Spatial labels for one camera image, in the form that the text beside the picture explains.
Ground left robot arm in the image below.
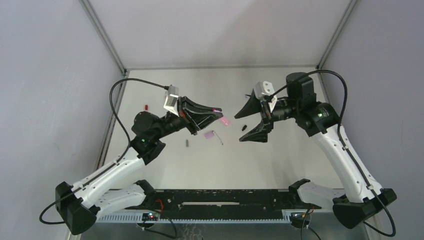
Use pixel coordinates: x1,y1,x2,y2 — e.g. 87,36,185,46
55,96,224,235

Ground aluminium frame rails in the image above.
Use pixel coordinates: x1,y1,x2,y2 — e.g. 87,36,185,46
67,189,379,240

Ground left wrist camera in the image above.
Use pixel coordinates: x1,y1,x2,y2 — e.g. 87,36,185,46
163,85,179,115

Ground pink highlighter pen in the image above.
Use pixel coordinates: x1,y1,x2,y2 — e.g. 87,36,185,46
213,108,230,127

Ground right camera cable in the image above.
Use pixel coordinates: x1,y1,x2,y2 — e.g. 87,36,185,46
269,69,397,238

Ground thin white black-tip pen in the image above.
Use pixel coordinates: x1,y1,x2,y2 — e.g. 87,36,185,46
212,130,224,146

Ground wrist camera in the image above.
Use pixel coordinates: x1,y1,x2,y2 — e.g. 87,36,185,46
253,81,278,113
163,85,179,115

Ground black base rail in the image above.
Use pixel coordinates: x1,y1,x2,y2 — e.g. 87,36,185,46
129,189,312,221

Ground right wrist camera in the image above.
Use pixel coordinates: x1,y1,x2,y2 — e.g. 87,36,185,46
253,81,278,113

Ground left camera cable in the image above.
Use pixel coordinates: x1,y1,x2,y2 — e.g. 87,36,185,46
39,78,171,225

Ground camera cable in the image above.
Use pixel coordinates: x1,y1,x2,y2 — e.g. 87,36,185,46
39,78,171,225
269,69,397,238

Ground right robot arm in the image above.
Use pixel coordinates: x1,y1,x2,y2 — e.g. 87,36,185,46
235,72,397,229

